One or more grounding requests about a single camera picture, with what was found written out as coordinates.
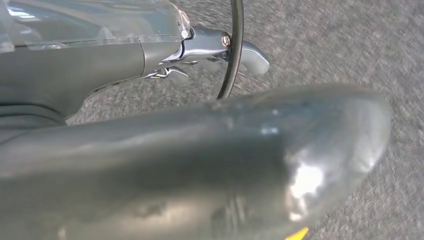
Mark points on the yellow floor tape line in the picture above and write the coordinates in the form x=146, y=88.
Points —
x=298, y=235

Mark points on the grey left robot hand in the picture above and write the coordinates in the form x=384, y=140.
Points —
x=198, y=165

